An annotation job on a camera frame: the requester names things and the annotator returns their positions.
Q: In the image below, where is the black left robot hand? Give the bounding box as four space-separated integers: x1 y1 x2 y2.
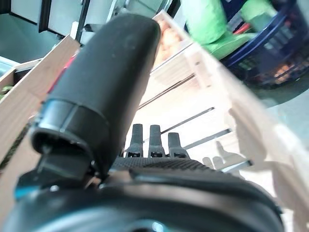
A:
2 13 284 232

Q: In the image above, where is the green white napa cabbage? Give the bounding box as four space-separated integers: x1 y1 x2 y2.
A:
241 0 278 33
181 0 256 61

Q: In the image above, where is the blue plastic shopping basket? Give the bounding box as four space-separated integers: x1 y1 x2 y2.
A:
219 0 309 85

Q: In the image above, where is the wide wooden pumpkin crate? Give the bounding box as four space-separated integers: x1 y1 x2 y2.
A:
0 35 82 218

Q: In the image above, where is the wooden potato crate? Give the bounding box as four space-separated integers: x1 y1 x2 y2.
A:
151 11 196 73

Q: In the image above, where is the green striped pumpkin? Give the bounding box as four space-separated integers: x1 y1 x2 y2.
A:
0 84 13 101

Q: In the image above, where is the slatted wooden cabbage crate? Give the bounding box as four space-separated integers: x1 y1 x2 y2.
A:
135 41 309 232

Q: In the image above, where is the small red chilli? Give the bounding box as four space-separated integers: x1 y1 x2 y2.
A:
233 23 251 34

